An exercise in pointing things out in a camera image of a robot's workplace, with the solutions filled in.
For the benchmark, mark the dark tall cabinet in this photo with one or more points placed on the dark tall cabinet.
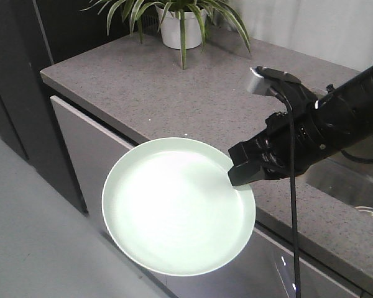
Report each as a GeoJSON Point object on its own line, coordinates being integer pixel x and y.
{"type": "Point", "coordinates": [35, 35]}

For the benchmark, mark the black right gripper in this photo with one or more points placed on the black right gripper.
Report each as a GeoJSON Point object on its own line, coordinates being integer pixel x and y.
{"type": "Point", "coordinates": [271, 154]}

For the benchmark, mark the mint green round plate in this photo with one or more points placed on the mint green round plate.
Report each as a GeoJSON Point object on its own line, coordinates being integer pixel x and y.
{"type": "Point", "coordinates": [169, 206]}

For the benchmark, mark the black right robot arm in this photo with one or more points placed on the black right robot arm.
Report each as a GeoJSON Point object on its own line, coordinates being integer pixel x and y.
{"type": "Point", "coordinates": [310, 130]}

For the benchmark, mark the stainless steel sink basin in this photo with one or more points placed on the stainless steel sink basin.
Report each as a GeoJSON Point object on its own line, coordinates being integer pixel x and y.
{"type": "Point", "coordinates": [350, 186]}

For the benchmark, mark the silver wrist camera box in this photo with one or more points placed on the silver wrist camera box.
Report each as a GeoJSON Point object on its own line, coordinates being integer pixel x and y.
{"type": "Point", "coordinates": [261, 80]}

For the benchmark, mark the green striped potted plant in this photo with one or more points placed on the green striped potted plant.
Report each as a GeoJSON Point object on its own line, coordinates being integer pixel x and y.
{"type": "Point", "coordinates": [182, 24]}

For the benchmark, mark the white pleated curtain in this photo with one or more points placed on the white pleated curtain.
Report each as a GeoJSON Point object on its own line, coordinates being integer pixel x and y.
{"type": "Point", "coordinates": [337, 31]}

